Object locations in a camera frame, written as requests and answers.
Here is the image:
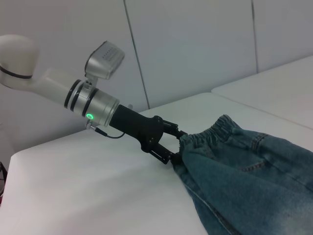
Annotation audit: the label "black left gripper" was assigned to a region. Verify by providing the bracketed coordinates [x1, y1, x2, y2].
[109, 104, 189, 166]

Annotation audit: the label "thin black left gripper cable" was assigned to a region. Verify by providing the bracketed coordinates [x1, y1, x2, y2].
[85, 121, 126, 139]

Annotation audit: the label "blue denim shorts with embroidery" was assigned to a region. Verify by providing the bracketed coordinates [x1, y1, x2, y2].
[171, 114, 313, 235]

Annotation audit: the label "bundle of dark hanging cables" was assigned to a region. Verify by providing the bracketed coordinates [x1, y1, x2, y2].
[0, 160, 8, 204]

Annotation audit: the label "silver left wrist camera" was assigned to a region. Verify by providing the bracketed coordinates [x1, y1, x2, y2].
[84, 41, 126, 86]

